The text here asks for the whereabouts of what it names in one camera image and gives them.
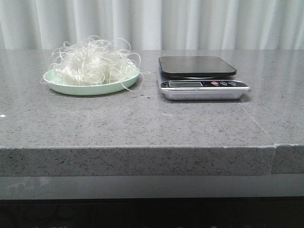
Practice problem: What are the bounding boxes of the white vermicelli noodle bundle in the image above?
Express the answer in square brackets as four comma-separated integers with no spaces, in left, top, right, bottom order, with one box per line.
[48,35,147,86]

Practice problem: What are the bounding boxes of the black silver electronic kitchen scale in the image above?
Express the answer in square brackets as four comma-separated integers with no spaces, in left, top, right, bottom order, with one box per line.
[158,56,251,101]

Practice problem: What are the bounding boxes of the white pleated curtain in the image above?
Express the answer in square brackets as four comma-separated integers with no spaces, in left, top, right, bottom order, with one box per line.
[0,0,304,50]

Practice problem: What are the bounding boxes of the light green round plate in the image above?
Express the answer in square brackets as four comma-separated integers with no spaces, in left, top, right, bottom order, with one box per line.
[43,70,139,96]

